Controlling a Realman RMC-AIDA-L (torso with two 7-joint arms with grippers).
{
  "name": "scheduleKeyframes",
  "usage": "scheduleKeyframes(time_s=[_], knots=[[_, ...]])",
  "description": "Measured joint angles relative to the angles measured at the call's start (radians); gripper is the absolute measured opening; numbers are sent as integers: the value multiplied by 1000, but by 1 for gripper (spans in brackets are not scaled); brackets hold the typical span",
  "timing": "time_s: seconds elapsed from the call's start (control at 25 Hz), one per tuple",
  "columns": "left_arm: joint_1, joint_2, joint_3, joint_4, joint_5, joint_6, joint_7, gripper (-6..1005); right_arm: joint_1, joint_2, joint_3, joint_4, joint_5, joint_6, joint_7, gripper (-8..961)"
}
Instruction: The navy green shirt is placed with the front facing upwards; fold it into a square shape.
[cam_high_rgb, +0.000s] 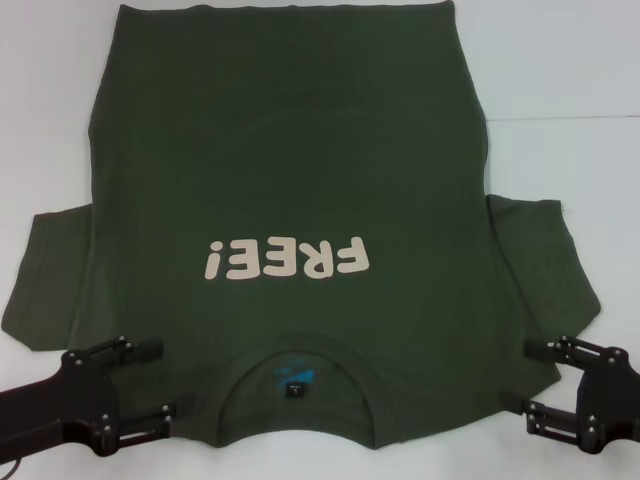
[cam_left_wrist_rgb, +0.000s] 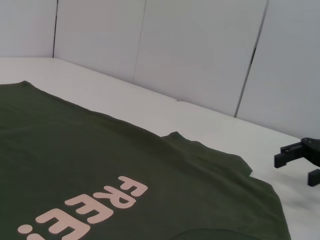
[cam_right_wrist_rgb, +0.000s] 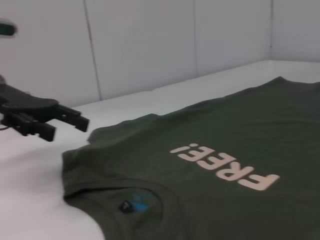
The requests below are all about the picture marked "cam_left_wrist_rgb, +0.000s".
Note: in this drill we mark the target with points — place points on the dark green FREE print t-shirt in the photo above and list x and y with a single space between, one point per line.
100 162

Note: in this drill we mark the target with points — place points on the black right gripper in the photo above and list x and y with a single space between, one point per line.
312 150

